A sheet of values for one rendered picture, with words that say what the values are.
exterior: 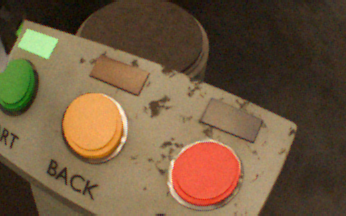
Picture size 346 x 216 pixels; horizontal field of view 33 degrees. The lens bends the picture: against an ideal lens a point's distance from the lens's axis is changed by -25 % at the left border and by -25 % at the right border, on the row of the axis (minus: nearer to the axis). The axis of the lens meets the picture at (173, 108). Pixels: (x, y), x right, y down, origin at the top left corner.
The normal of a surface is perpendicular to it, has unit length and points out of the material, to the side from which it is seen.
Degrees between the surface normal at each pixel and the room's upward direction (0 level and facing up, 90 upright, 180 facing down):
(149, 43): 0
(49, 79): 20
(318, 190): 0
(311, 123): 0
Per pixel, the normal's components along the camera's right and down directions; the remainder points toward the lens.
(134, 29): 0.10, -0.63
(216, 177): -0.04, -0.36
